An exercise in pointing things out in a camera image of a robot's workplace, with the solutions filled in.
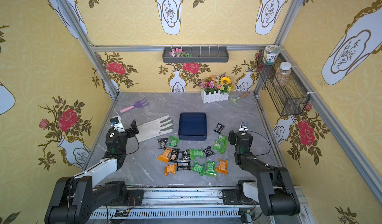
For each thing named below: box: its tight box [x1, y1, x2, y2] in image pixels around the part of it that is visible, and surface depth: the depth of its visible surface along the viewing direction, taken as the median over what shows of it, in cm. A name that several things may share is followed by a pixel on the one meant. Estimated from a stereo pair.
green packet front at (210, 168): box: [203, 160, 218, 177], surface depth 83 cm
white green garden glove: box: [136, 115, 174, 142], surface depth 102 cm
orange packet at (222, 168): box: [215, 158, 229, 176], surface depth 85 cm
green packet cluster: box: [212, 137, 229, 154], surface depth 93 cm
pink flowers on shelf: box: [168, 47, 191, 58], surface depth 89 cm
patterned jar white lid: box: [263, 44, 281, 66], surface depth 87 cm
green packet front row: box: [190, 160, 206, 177], surface depth 84 cm
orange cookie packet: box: [157, 147, 173, 164], surface depth 89 cm
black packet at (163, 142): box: [157, 137, 169, 151], surface depth 94 cm
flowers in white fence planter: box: [198, 72, 233, 105], surface depth 108 cm
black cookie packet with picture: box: [169, 148, 180, 164], surface depth 89 cm
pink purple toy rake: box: [119, 97, 150, 114], surface depth 116 cm
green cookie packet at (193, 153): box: [189, 147, 204, 160], surface depth 89 cm
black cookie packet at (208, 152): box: [203, 145, 216, 158], surface depth 90 cm
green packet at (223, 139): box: [215, 134, 229, 147], surface depth 94 cm
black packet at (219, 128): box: [212, 122, 226, 134], surface depth 101 cm
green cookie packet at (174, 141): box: [167, 135, 181, 147], surface depth 94 cm
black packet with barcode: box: [177, 160, 191, 172], surface depth 85 cm
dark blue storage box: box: [178, 112, 207, 141], surface depth 102 cm
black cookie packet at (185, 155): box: [179, 149, 191, 161], surface depth 89 cm
